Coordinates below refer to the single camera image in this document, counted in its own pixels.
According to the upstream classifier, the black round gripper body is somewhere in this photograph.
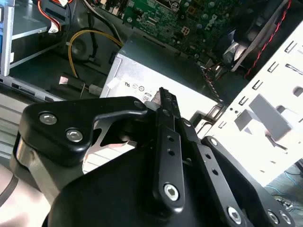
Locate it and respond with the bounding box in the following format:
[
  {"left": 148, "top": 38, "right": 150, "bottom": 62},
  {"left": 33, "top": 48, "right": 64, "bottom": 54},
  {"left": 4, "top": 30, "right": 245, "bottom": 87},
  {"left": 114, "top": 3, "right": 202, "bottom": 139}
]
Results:
[{"left": 42, "top": 141, "right": 228, "bottom": 227}]

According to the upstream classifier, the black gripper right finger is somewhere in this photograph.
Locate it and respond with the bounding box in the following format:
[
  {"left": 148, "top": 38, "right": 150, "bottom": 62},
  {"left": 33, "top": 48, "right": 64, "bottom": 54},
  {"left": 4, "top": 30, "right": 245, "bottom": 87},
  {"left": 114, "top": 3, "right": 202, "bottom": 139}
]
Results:
[{"left": 165, "top": 90, "right": 297, "bottom": 227}]

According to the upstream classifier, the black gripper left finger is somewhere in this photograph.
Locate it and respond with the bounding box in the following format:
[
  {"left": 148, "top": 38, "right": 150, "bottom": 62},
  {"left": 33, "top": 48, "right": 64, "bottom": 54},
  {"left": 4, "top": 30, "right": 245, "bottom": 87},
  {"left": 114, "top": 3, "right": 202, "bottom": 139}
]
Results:
[{"left": 18, "top": 87, "right": 187, "bottom": 214}]

